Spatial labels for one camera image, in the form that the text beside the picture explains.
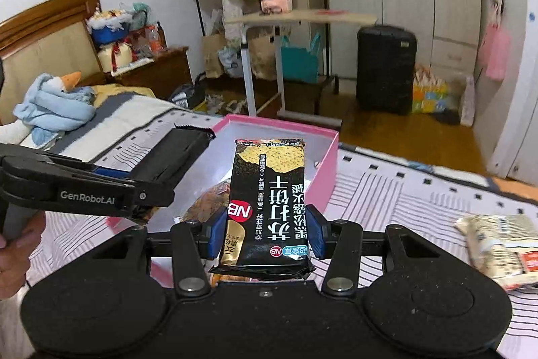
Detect person's left hand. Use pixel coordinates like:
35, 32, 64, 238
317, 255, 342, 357
0, 211, 46, 300

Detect pink storage box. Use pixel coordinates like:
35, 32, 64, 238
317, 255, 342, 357
105, 113, 341, 288

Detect blue goose plush toy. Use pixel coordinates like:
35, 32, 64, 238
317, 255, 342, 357
13, 71, 96, 147

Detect colourful gift bag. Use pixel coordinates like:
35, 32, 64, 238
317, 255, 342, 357
412, 65, 448, 114

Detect brown paper bag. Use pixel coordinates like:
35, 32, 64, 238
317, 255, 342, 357
201, 34, 226, 79

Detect cream noodle multipack bag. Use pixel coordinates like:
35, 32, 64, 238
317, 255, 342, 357
454, 214, 537, 291

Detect black suitcase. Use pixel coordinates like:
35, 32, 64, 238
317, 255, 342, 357
356, 25, 418, 115

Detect white tissue pack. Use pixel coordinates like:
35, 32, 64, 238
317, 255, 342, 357
459, 76, 475, 128

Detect black soda cracker pack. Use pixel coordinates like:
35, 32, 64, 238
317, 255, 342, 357
210, 139, 314, 282

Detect clear bag of orange snacks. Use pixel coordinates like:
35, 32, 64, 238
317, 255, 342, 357
181, 179, 230, 222

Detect wooden nightstand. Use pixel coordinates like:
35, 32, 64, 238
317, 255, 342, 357
108, 46, 193, 100

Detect wooden top side table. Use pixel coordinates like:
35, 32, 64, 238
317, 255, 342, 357
223, 9, 378, 130

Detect wooden bed headboard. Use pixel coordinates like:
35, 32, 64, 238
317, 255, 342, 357
1, 0, 102, 125

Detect teal shopping bag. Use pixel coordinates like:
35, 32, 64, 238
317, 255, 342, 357
281, 33, 321, 84

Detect pink paper bag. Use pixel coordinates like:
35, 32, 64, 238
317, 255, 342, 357
478, 0, 511, 82

